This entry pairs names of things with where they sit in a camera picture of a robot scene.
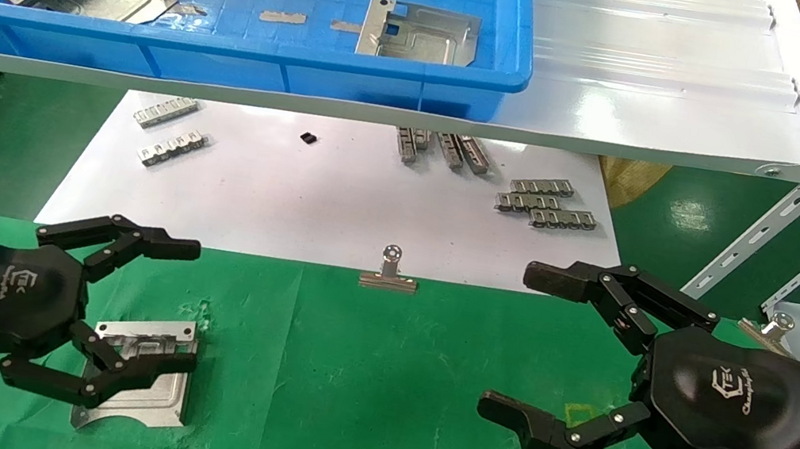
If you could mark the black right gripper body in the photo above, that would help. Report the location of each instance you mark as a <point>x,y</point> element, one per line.
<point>731,413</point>

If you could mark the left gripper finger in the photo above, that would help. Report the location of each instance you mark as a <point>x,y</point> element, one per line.
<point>164,246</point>
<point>46,379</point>

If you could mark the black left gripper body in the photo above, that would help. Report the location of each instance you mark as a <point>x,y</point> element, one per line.
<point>22,301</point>

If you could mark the curved-edge metal plate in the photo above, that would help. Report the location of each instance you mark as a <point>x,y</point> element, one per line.
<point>156,399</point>

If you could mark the silver binder clip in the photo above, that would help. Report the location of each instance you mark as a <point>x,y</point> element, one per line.
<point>777,326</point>
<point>388,280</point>

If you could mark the brown woven bag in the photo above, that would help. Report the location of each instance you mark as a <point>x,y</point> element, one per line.
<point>632,181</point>

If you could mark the white paper sheet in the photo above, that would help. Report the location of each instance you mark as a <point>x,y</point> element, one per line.
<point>323,204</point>

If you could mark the white shelf board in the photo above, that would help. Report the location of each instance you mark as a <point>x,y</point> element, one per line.
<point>625,120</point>

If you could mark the small black part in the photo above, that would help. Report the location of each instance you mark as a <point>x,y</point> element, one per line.
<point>308,138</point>

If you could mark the clear ridged plastic strip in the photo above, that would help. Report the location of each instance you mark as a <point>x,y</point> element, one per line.
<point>665,74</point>

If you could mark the green cloth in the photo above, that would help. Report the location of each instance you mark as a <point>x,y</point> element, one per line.
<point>357,394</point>

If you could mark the crumpled grey tape piece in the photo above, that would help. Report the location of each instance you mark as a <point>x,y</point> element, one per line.
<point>192,8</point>

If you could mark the flat metal plate square hole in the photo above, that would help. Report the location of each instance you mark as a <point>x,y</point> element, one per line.
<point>429,40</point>

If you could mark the small toothed metal bracket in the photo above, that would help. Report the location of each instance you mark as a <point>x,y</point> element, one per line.
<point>422,139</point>
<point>450,150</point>
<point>528,203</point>
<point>165,112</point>
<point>173,148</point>
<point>542,186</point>
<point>563,219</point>
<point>475,154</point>
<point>405,145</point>

